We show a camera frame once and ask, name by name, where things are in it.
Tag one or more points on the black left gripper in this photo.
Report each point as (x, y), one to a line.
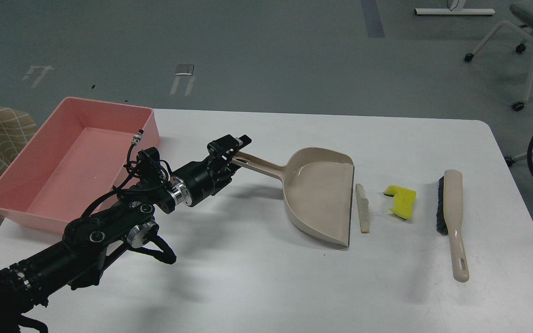
(207, 177)

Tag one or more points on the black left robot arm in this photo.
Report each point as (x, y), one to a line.
(119, 221)

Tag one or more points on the yellow green sponge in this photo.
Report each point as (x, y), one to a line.
(403, 201)

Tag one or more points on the beige hand brush black bristles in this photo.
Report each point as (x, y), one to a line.
(449, 219)

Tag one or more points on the pink plastic bin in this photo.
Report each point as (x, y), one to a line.
(74, 158)

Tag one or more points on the white desk leg base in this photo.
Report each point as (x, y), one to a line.
(454, 12)

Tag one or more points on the beige plastic dustpan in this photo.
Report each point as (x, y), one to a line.
(317, 190)

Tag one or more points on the grey office chair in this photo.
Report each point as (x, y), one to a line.
(523, 12)

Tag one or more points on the beige foam strip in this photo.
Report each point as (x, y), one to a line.
(363, 208)

